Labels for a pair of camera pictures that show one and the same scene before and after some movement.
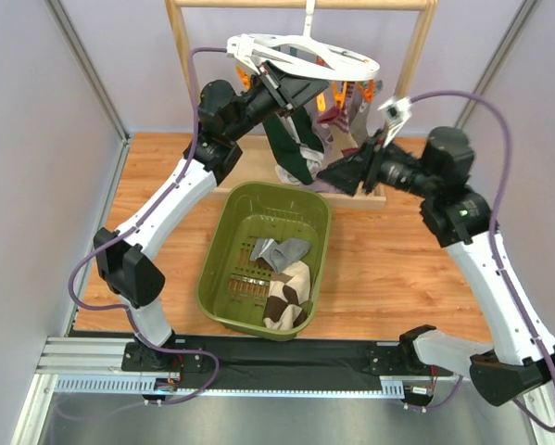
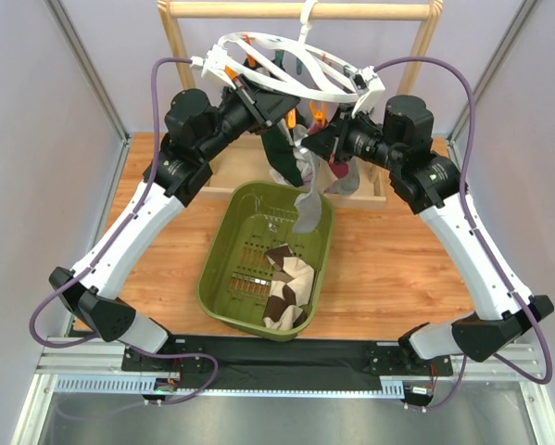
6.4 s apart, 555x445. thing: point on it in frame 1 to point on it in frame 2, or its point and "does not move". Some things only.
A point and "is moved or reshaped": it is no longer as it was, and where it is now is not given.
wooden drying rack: [245, 159] to [174, 15]
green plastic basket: [232, 288] does not move
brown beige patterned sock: [289, 291] does not move
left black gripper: [279, 88] to [251, 107]
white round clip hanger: [305, 54] is moved or reshaped
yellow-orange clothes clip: [321, 101] to [291, 118]
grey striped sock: [276, 254] to [309, 209]
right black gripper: [369, 165] to [337, 140]
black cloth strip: [283, 363] does not move
